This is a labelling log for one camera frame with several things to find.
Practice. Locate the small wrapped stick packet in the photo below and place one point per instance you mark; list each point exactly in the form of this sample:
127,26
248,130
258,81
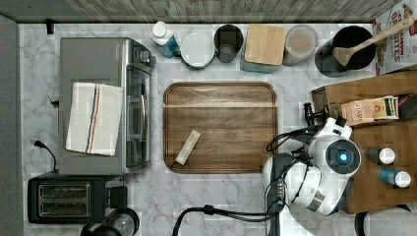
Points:
187,148

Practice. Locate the black two-slot toaster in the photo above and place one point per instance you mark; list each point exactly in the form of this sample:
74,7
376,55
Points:
79,199

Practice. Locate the dark grey cup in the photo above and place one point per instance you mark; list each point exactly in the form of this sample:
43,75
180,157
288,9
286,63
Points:
228,40

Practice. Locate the wooden tea bag organizer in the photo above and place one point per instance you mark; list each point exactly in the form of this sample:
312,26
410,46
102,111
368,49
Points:
372,110

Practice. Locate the teal canister with wooden lid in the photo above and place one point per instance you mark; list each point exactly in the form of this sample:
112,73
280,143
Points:
264,48

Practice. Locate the white-capped blue bottle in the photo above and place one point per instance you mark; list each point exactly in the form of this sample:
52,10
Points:
164,39

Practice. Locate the wooden spatula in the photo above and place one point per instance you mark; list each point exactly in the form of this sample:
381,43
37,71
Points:
344,54

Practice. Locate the silver toaster oven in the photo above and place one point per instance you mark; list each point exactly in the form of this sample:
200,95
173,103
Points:
114,61

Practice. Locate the wooden drawer cabinet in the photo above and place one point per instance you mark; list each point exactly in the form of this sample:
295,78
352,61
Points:
368,191

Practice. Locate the white striped folded towel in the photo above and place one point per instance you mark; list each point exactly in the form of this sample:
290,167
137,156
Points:
94,118

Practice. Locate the grey shaker can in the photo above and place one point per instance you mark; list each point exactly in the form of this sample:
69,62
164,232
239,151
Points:
380,155

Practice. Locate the cereal box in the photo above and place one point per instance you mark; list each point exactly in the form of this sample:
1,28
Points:
397,52

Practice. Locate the clear jar with white lid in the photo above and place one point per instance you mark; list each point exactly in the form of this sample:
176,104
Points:
300,43

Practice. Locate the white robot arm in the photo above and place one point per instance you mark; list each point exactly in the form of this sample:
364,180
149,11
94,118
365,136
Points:
315,176

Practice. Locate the blue shaker can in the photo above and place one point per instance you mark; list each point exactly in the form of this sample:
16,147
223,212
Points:
394,177

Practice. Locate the wooden cutting board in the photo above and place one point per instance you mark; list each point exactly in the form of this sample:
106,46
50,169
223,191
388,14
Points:
236,121

